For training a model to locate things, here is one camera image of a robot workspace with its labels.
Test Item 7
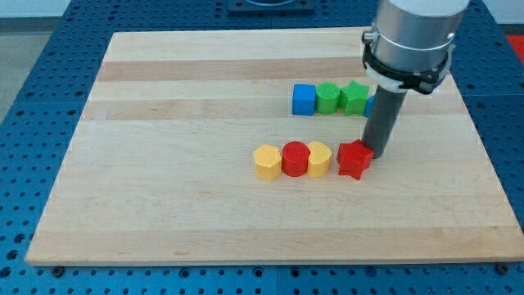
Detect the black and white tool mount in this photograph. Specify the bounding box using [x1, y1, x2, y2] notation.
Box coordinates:
[361, 27, 455, 94]

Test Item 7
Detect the red cylinder block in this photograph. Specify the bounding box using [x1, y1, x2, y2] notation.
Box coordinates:
[282, 141, 310, 177]

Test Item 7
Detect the red star block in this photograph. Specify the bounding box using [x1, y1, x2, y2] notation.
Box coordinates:
[337, 139, 374, 180]

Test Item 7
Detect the yellow hexagon block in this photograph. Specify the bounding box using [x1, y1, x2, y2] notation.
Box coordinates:
[253, 144, 282, 181]

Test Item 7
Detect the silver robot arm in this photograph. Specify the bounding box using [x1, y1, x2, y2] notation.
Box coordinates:
[361, 0, 469, 159]

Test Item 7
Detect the green cylinder block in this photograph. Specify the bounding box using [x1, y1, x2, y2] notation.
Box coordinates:
[315, 82, 340, 115]

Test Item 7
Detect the green star block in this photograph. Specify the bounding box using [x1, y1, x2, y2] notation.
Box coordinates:
[339, 81, 369, 116]

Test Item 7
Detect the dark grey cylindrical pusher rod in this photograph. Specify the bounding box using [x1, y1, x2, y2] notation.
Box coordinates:
[361, 86, 406, 159]

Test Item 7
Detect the blue cube block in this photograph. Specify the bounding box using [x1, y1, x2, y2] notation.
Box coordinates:
[291, 84, 316, 116]

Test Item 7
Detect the blue block behind rod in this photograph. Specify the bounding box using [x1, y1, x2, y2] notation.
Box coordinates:
[364, 96, 375, 117]

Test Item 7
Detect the yellow heart block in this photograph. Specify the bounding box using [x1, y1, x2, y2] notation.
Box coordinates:
[307, 141, 332, 178]

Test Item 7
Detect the light wooden board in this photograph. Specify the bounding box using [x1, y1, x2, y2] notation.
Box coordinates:
[25, 27, 523, 266]

